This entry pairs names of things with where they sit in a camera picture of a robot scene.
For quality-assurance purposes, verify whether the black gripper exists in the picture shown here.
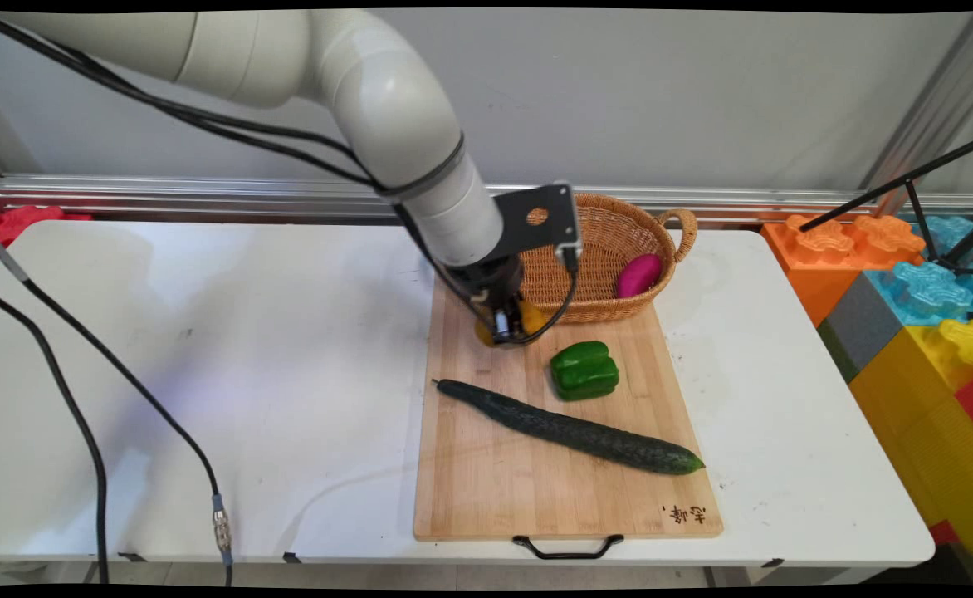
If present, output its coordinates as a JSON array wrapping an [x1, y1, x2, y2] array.
[[451, 255, 531, 346]]

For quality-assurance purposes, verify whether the yellow toy mango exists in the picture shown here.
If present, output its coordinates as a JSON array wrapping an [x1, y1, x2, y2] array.
[[473, 297, 550, 350]]

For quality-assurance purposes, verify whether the green toy bell pepper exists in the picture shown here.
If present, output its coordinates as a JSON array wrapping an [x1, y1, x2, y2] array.
[[549, 341, 621, 403]]

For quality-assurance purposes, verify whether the woven wicker basket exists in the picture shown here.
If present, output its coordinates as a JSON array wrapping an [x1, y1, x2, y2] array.
[[518, 194, 700, 325]]

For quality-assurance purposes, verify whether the dark green toy cucumber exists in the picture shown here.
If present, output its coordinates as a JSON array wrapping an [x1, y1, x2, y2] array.
[[433, 378, 707, 477]]

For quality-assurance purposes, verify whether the magenta toy sweet potato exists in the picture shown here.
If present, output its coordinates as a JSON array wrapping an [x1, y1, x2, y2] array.
[[616, 253, 664, 300]]

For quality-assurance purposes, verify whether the wooden cutting board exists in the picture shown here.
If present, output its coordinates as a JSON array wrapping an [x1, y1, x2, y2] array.
[[413, 274, 724, 542]]

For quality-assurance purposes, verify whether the orange giant building block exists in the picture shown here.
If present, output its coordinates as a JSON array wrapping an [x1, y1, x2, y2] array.
[[761, 214, 927, 330]]

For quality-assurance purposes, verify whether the grey giant building block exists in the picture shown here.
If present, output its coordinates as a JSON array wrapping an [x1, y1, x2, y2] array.
[[816, 272, 907, 385]]

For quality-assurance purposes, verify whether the blue giant building block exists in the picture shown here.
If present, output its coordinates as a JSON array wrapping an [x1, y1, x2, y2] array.
[[863, 216, 973, 328]]

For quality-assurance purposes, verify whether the black tripod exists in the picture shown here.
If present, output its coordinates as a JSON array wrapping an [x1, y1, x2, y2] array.
[[799, 133, 973, 279]]

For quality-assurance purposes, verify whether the yellow giant building block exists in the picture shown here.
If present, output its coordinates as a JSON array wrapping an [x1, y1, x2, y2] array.
[[849, 319, 973, 584]]

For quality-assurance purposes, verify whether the diagonal aluminium profile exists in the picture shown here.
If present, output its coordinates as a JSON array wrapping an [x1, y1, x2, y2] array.
[[858, 12, 973, 218]]

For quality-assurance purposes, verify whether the red studded building block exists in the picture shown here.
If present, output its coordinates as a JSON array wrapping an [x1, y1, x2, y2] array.
[[0, 203, 94, 257]]

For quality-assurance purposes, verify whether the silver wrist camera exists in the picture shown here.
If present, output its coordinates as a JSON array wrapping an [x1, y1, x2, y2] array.
[[553, 182, 584, 273]]

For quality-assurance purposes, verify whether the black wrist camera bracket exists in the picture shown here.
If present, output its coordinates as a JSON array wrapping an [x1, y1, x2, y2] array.
[[491, 184, 579, 255]]

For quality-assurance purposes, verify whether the black cutting board handle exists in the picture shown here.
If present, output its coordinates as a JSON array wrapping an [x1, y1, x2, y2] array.
[[511, 534, 625, 561]]

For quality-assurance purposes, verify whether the horizontal aluminium rail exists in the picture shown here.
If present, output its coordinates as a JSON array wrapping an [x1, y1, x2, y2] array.
[[0, 173, 973, 228]]

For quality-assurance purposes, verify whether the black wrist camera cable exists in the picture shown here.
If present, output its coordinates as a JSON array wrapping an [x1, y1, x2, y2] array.
[[0, 12, 580, 346]]

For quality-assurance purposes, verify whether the black cable with metal connector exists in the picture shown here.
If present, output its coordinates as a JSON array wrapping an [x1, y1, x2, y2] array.
[[0, 224, 235, 587]]

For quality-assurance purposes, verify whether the plain black cable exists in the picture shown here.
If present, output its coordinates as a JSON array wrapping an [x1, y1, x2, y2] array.
[[0, 285, 111, 586]]

